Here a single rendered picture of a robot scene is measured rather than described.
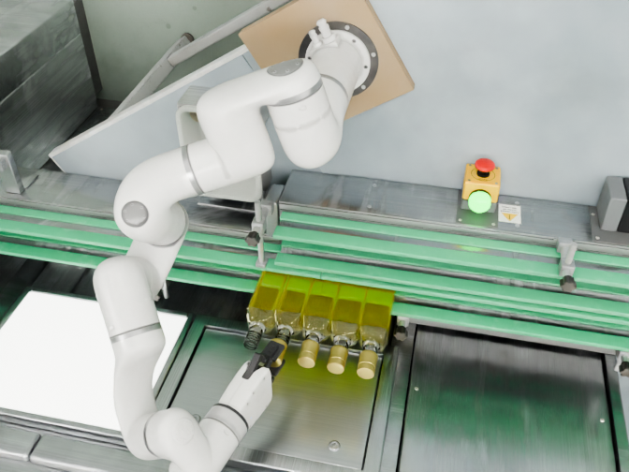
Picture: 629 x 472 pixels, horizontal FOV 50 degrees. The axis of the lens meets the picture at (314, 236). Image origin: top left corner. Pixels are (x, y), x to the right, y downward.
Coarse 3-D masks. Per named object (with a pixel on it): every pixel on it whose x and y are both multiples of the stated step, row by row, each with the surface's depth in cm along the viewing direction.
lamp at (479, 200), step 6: (474, 192) 135; (480, 192) 134; (486, 192) 134; (474, 198) 134; (480, 198) 133; (486, 198) 133; (474, 204) 134; (480, 204) 133; (486, 204) 133; (474, 210) 135; (480, 210) 134; (486, 210) 134
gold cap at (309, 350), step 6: (306, 342) 130; (312, 342) 130; (300, 348) 130; (306, 348) 128; (312, 348) 129; (318, 348) 130; (300, 354) 128; (306, 354) 127; (312, 354) 128; (300, 360) 128; (306, 360) 127; (312, 360) 127; (306, 366) 129; (312, 366) 128
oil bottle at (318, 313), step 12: (312, 288) 139; (324, 288) 139; (336, 288) 139; (312, 300) 137; (324, 300) 137; (336, 300) 138; (312, 312) 134; (324, 312) 134; (312, 324) 132; (324, 324) 132; (324, 336) 133
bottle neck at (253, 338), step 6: (252, 324) 134; (258, 324) 134; (252, 330) 133; (258, 330) 133; (246, 336) 132; (252, 336) 132; (258, 336) 132; (246, 342) 131; (252, 342) 131; (258, 342) 132; (252, 348) 132
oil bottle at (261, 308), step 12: (264, 276) 142; (276, 276) 142; (264, 288) 140; (276, 288) 140; (252, 300) 137; (264, 300) 137; (276, 300) 138; (252, 312) 135; (264, 312) 135; (264, 324) 135
